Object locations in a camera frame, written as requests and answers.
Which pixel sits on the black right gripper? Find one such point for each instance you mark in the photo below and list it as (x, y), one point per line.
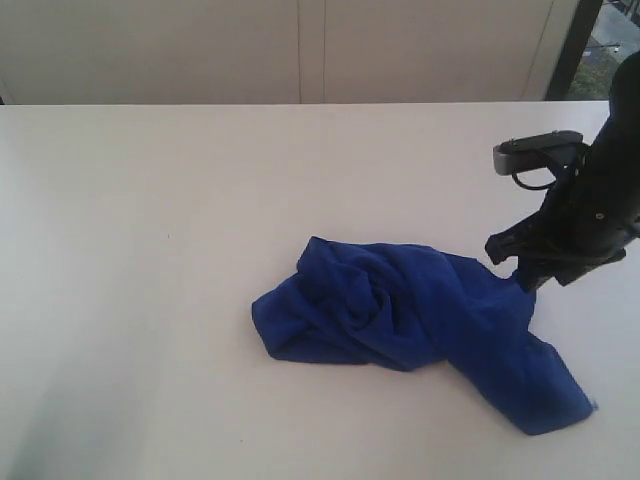
(586, 219)

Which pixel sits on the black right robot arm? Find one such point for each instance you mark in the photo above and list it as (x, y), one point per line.
(621, 129)

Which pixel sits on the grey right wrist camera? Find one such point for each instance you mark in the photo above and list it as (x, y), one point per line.
(554, 151)

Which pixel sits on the black window frame post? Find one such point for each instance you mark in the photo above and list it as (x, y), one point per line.
(576, 39)

